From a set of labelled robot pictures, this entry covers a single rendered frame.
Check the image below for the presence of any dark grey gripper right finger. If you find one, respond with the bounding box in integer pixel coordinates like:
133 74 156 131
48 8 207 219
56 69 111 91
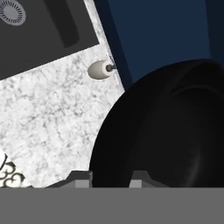
129 170 169 189

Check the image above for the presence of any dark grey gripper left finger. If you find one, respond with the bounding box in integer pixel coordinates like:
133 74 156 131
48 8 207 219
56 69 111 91
47 171 94 189

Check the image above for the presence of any white bowl with black pattern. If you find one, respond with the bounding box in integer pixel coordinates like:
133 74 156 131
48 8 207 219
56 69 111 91
0 150 33 189

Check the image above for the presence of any dark blue cabinet front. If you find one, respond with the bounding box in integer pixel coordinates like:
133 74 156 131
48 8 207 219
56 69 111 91
93 0 224 92

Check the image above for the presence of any cream soap dispenser bottle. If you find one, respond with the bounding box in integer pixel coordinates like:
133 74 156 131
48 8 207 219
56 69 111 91
87 59 117 81

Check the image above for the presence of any dark grey sink basin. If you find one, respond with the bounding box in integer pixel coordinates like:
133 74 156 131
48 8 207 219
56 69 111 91
0 0 101 81

